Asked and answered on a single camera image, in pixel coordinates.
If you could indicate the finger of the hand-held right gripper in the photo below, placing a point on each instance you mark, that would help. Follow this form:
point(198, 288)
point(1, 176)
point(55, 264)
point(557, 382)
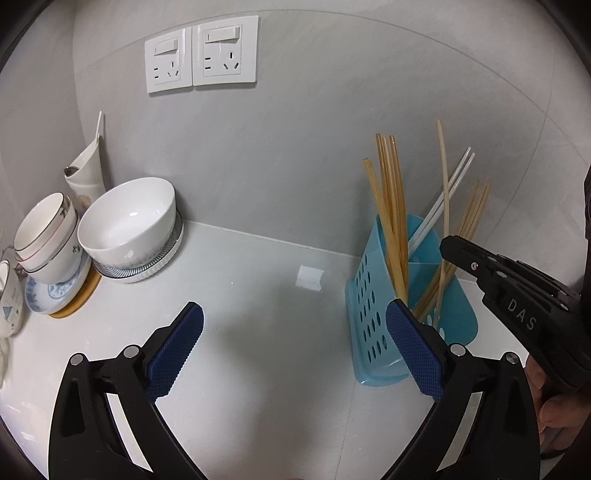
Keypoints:
point(482, 254)
point(466, 265)

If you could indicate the cream chopstick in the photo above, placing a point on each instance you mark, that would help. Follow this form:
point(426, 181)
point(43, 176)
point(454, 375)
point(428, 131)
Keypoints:
point(444, 184)

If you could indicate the round wooden board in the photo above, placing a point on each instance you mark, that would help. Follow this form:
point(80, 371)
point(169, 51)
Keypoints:
point(85, 293)

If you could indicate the blue patterned plate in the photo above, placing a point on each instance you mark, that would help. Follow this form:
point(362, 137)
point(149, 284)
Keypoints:
point(55, 293)

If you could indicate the plain white bowl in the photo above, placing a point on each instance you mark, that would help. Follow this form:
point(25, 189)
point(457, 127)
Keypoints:
point(129, 221)

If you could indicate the white wall socket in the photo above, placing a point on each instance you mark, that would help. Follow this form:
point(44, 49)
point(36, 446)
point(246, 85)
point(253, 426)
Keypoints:
point(168, 60)
point(225, 50)

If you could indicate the blue plastic utensil holder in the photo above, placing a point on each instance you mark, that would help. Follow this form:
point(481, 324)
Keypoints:
point(369, 314)

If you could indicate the person's right hand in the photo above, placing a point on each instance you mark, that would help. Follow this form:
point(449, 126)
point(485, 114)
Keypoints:
point(565, 420)

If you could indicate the white mug with blue print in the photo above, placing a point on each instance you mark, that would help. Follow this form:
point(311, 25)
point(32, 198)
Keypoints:
point(11, 304)

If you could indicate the thin white stick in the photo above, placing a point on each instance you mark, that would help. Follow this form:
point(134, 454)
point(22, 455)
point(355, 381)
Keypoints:
point(98, 127)

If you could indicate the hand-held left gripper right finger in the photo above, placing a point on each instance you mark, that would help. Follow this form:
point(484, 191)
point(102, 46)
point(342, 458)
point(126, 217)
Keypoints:
point(413, 350)

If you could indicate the bunch of yellow wooden chopsticks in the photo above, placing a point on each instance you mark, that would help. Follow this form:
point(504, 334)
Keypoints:
point(392, 221)

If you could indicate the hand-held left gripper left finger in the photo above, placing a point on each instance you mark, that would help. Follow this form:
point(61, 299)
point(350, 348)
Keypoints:
point(178, 350)

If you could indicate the white tapered container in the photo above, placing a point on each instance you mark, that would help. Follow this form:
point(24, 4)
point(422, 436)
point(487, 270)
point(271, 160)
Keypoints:
point(87, 173)

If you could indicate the white bowl with dark rim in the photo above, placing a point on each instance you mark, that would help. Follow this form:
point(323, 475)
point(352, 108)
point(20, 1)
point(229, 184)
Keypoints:
point(39, 221)
point(64, 263)
point(69, 221)

